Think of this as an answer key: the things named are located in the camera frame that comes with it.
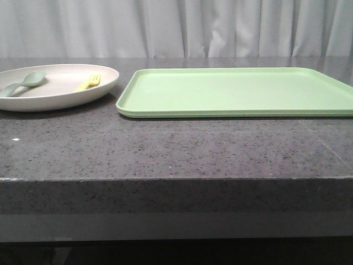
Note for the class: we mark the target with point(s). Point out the pale green spoon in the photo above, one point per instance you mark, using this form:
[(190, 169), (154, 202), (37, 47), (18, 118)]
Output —
[(33, 79)]

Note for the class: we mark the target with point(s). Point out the yellow plastic fork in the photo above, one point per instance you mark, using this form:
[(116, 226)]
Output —
[(92, 81)]

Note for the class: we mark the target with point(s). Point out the cream round plate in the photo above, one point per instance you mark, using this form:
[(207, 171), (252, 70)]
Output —
[(58, 88)]

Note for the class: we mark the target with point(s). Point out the white pleated curtain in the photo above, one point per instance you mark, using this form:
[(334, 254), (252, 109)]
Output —
[(150, 29)]

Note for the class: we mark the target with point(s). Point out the light green serving tray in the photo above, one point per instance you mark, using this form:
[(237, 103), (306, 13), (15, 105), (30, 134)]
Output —
[(234, 92)]

